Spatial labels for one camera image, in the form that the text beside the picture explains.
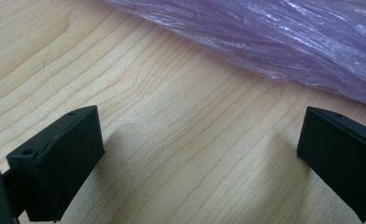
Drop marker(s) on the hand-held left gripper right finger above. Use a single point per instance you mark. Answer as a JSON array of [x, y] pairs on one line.
[[340, 161]]

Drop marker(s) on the purple plastic trash bag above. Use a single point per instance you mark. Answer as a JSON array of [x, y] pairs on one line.
[[265, 40]]

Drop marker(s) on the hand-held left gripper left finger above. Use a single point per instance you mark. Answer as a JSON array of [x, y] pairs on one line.
[[58, 165]]

